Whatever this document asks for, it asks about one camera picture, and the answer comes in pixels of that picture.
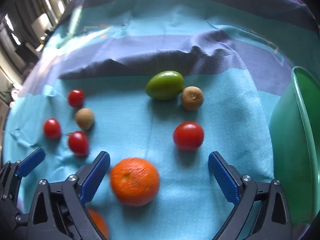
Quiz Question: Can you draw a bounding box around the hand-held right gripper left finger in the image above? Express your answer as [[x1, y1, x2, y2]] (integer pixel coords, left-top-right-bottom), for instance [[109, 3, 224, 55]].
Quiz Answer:
[[27, 151, 111, 240]]

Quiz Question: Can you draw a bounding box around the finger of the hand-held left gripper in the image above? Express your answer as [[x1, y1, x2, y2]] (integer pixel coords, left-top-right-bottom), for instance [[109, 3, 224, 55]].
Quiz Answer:
[[0, 148, 46, 203]]

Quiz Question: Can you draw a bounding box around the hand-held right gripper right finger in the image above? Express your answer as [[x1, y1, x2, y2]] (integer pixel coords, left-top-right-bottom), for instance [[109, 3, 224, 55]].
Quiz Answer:
[[208, 151, 293, 240]]

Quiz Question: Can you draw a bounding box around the small red tomato with stem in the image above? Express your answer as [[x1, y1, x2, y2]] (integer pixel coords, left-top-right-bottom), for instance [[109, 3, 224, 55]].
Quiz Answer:
[[68, 131, 89, 156]]

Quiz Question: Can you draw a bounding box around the orange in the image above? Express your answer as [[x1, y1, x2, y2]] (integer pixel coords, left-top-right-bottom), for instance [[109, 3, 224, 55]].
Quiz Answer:
[[86, 209, 110, 239], [110, 157, 160, 207]]

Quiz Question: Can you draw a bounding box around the large red tomato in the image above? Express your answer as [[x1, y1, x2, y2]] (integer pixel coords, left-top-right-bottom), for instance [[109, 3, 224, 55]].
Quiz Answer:
[[173, 121, 205, 151]]

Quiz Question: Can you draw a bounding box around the small pale kiwi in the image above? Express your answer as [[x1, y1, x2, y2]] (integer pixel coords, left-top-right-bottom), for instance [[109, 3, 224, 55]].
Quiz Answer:
[[75, 108, 95, 130]]

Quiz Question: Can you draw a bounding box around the green plastic bowl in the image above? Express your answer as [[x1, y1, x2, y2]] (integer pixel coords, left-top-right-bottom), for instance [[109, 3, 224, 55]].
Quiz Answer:
[[269, 66, 320, 227]]

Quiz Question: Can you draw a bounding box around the large brown kiwi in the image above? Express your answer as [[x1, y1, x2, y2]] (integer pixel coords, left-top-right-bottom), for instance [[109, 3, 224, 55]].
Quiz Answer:
[[181, 86, 204, 111]]

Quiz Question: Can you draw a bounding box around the teal and purple striped blanket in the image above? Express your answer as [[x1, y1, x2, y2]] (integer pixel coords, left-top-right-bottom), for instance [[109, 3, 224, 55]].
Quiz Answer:
[[2, 0, 320, 240]]

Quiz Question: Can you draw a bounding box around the green mango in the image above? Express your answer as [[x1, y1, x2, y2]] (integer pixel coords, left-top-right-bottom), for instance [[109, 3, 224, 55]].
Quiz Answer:
[[146, 70, 185, 100]]

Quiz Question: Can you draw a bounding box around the grey curtain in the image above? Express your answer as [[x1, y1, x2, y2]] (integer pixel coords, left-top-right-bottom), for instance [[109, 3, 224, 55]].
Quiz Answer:
[[15, 0, 75, 43]]

